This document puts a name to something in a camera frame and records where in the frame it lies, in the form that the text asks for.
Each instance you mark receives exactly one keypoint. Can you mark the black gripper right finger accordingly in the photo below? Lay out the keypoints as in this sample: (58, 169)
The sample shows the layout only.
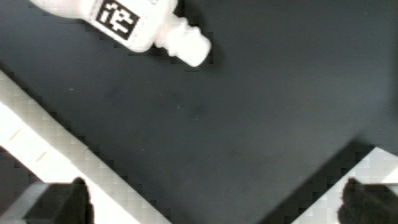
(369, 203)

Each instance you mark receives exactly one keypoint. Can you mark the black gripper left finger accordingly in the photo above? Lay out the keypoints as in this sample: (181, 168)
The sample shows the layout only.
(62, 206)

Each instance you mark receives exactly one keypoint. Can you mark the white lamp bulb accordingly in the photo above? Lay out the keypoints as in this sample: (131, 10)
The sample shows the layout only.
(140, 24)

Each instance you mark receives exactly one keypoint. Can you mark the white right rail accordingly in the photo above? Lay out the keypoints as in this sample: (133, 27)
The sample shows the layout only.
(375, 170)

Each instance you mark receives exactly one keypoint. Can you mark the white rail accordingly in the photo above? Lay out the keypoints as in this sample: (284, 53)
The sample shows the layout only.
(375, 170)
(58, 159)

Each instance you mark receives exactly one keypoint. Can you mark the white front rail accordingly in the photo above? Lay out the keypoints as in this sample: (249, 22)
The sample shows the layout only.
(58, 159)

